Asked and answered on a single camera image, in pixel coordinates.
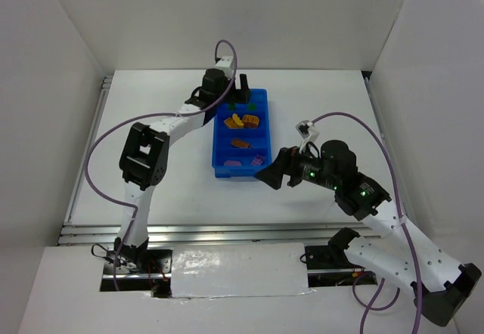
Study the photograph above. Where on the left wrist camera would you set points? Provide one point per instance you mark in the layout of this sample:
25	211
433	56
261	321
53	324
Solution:
226	64

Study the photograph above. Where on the yellow black striped lego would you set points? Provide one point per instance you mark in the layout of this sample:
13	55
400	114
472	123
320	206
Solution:
238	123

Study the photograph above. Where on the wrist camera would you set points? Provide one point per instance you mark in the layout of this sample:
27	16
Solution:
226	64
308	132

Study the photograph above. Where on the small purple lego plate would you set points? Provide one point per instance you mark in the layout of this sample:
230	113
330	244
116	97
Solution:
258	160

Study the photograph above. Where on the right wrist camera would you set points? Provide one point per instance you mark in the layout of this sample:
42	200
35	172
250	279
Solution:
308	132

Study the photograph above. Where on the white cover plate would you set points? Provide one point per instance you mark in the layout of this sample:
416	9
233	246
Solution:
238	270

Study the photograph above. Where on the yellow round flower lego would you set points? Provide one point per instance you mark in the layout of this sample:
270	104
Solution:
250	121

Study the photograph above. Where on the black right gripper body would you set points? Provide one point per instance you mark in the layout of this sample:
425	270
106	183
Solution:
293	167

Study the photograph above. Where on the orange lego brick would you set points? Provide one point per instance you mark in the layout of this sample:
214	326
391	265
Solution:
229	123

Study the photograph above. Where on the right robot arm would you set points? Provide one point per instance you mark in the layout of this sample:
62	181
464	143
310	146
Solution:
438	283

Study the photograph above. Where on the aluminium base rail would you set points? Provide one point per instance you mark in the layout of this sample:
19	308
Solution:
156	278

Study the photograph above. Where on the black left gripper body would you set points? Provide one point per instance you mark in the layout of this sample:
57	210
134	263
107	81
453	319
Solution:
233	94

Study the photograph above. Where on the purple flower lego piece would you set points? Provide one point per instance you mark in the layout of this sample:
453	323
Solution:
232	163

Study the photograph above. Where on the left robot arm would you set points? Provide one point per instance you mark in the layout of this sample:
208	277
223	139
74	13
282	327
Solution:
144	158

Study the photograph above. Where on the blue divided plastic tray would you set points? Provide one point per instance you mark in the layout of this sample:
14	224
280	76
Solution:
259	138

